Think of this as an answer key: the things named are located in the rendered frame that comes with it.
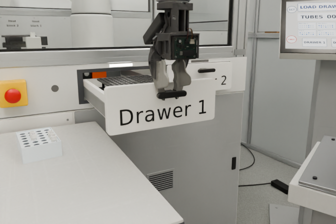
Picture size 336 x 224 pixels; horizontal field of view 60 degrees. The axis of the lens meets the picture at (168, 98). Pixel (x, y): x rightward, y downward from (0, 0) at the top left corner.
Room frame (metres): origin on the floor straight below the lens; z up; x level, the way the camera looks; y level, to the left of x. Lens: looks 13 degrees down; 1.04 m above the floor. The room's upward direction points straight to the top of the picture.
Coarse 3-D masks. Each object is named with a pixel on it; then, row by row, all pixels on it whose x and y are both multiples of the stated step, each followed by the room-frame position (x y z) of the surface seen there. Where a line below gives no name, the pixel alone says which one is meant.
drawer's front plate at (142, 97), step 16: (192, 80) 0.72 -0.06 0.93; (208, 80) 0.74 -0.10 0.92; (112, 96) 0.62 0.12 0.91; (128, 96) 0.64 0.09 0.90; (144, 96) 0.66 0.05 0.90; (192, 96) 0.71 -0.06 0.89; (208, 96) 0.74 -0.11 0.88; (112, 112) 0.62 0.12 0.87; (128, 112) 0.64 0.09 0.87; (144, 112) 0.66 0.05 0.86; (160, 112) 0.67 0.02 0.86; (176, 112) 0.69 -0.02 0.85; (192, 112) 0.72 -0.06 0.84; (208, 112) 0.74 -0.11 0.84; (112, 128) 0.62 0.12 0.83; (128, 128) 0.64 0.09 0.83; (144, 128) 0.65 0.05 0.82
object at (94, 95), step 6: (90, 78) 0.96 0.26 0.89; (96, 78) 0.96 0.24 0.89; (84, 84) 0.92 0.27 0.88; (90, 84) 0.84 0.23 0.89; (96, 84) 0.96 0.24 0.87; (84, 90) 0.91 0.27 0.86; (90, 90) 0.84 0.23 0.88; (96, 90) 0.77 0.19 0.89; (102, 90) 0.75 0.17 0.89; (84, 96) 0.92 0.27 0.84; (90, 96) 0.83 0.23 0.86; (96, 96) 0.77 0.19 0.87; (102, 96) 0.72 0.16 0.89; (90, 102) 0.84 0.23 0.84; (96, 102) 0.77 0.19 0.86; (102, 102) 0.71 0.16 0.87; (96, 108) 0.77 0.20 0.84; (102, 108) 0.71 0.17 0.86; (102, 114) 0.72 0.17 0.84
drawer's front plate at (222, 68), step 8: (192, 64) 1.09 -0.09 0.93; (200, 64) 1.11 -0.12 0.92; (208, 64) 1.12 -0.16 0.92; (216, 64) 1.14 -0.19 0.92; (224, 64) 1.16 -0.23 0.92; (168, 72) 1.04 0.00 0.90; (192, 72) 1.09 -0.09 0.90; (208, 72) 1.12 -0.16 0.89; (216, 72) 1.14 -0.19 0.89; (224, 72) 1.16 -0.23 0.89; (216, 80) 1.14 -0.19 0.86; (216, 88) 1.14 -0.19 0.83; (224, 88) 1.16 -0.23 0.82
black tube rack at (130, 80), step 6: (102, 78) 0.92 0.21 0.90; (108, 78) 0.92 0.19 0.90; (114, 78) 0.93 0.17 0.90; (120, 78) 0.92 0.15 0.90; (126, 78) 0.92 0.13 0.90; (132, 78) 0.92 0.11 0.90; (138, 78) 0.92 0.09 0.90; (144, 78) 0.92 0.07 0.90; (150, 78) 0.93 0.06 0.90; (102, 84) 0.91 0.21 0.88; (108, 84) 0.81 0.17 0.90; (114, 84) 0.81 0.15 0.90; (120, 84) 0.82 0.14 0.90
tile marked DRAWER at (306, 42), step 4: (304, 40) 1.25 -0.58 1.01; (308, 40) 1.25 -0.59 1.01; (312, 40) 1.24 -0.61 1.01; (316, 40) 1.24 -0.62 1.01; (320, 40) 1.23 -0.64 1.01; (324, 40) 1.23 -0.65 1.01; (304, 44) 1.24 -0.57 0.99; (308, 44) 1.24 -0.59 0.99; (312, 44) 1.23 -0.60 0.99; (316, 44) 1.23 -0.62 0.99; (320, 44) 1.22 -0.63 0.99; (324, 44) 1.22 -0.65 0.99
